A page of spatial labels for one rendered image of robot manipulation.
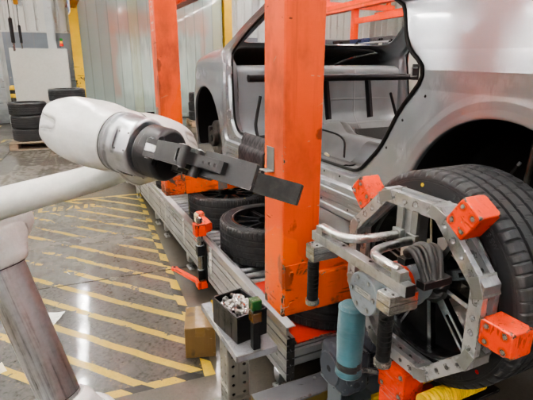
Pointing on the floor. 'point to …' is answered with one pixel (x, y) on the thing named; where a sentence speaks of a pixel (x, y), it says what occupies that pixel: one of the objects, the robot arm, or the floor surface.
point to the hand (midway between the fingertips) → (272, 185)
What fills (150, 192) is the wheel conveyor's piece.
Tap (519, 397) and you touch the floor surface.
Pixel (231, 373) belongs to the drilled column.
